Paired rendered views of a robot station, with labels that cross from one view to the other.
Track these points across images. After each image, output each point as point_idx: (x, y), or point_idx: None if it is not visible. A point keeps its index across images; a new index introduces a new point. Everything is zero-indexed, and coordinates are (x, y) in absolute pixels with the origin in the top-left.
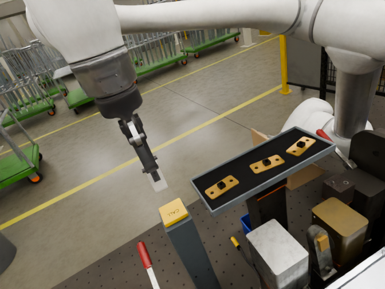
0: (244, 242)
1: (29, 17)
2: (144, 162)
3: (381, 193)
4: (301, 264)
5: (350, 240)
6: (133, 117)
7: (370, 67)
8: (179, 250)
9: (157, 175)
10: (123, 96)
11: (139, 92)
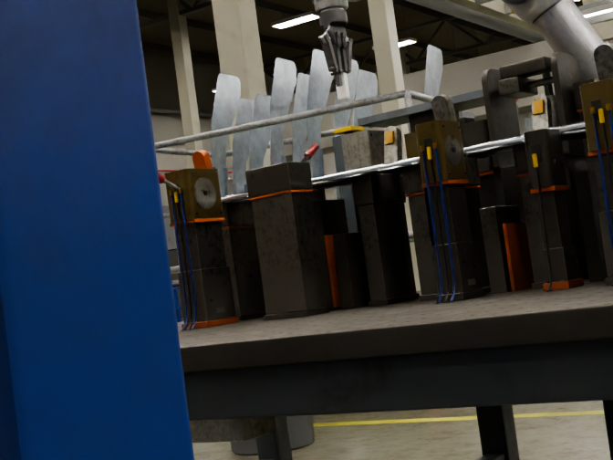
0: None
1: None
2: (327, 58)
3: (475, 126)
4: (360, 138)
5: (410, 142)
6: (329, 26)
7: (518, 12)
8: (337, 166)
9: (338, 79)
10: (327, 12)
11: (342, 15)
